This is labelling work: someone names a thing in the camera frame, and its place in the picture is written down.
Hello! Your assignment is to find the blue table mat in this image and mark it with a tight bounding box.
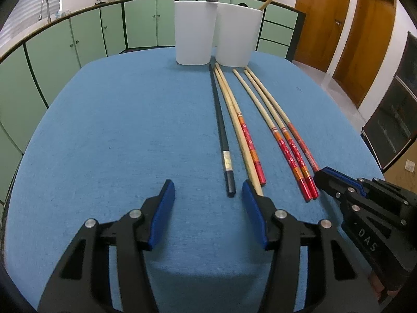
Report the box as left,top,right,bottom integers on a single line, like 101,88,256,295
5,46,387,313

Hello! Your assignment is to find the dark glass-front cabinet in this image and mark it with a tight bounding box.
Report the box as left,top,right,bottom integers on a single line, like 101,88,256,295
361,31,417,173

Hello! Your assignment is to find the wooden chopstick red floral end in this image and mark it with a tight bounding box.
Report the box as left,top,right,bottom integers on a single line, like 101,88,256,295
213,67,268,185

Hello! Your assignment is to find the red orange banded chopstick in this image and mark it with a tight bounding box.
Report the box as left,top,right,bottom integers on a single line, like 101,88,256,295
244,70,320,200
233,68,313,203

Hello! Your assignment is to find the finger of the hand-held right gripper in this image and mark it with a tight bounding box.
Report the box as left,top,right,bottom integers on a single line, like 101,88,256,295
314,172,359,215
321,166,410,203

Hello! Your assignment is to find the plain wooden door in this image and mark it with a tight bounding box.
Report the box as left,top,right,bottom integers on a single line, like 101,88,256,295
332,0,397,109

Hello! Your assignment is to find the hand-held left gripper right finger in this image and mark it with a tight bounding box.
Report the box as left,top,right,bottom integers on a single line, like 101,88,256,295
242,180,380,313

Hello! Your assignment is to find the white two-compartment utensil holder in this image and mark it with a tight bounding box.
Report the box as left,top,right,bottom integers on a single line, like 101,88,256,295
174,1,264,69

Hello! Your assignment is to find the white window blind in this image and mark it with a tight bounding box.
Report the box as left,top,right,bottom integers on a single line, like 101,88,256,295
0,0,62,46

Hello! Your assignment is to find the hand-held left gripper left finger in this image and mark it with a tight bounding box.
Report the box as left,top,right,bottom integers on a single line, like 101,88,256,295
37,179,176,313

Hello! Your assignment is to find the metal kitchen faucet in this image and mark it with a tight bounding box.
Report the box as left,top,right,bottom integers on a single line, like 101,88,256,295
39,0,52,23

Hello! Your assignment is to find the person's right hand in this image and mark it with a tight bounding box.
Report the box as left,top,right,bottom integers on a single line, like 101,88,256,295
370,269,391,299

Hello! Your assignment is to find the wooden chopstick dark red end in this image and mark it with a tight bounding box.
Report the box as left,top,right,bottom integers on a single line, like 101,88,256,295
245,66,321,173

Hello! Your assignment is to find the wooden door with handle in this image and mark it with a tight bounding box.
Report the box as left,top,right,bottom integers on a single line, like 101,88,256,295
293,0,353,72

